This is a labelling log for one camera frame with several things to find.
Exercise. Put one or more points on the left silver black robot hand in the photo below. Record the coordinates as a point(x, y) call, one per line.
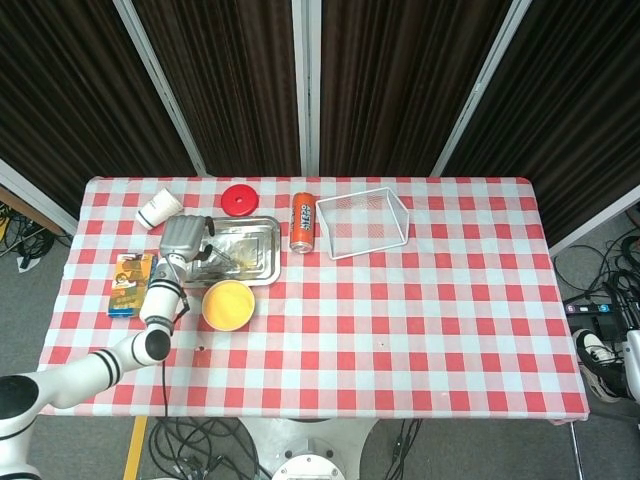
point(182, 237)

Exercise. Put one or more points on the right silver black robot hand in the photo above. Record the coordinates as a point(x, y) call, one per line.
point(635, 350)

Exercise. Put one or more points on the silver metal spoon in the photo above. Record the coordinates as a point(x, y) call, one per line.
point(222, 256)

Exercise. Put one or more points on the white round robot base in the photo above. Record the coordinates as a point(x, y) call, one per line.
point(305, 450)

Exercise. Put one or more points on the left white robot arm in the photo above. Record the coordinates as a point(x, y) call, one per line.
point(157, 305)

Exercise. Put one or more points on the red round plastic lid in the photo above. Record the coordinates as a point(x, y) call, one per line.
point(240, 200)

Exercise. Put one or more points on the stainless steel rectangular tray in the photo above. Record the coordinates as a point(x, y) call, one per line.
point(255, 250)

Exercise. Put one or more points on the yellow bowl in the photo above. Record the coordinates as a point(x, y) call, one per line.
point(250, 315)

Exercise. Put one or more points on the stacked white paper cups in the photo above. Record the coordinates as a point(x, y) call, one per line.
point(160, 207)

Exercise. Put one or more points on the black white sneaker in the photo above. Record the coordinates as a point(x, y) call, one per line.
point(590, 345)
point(605, 385)

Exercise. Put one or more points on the black power strip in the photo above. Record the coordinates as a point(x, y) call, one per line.
point(587, 307)

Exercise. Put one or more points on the yellow blue cardboard box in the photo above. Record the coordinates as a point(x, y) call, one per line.
point(127, 285)

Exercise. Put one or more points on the yellow powder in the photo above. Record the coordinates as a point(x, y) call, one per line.
point(229, 304)

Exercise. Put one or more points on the metal table leg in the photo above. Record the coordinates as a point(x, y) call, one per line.
point(576, 450)

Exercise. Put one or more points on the orange soda can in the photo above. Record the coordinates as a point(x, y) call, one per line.
point(303, 222)

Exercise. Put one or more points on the dark brown curtain panel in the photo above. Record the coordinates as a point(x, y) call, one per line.
point(575, 110)
point(235, 85)
point(400, 85)
point(65, 100)

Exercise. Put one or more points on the red white checkered tablecloth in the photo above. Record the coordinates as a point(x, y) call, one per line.
point(375, 310)

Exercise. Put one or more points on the yellow floor tape strip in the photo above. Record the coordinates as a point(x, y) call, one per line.
point(135, 450)

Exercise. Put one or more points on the white partition base rail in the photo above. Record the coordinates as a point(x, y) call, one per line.
point(595, 225)
point(35, 195)

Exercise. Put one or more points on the white partition post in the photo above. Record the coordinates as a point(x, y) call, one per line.
point(480, 90)
point(160, 90)
point(307, 90)

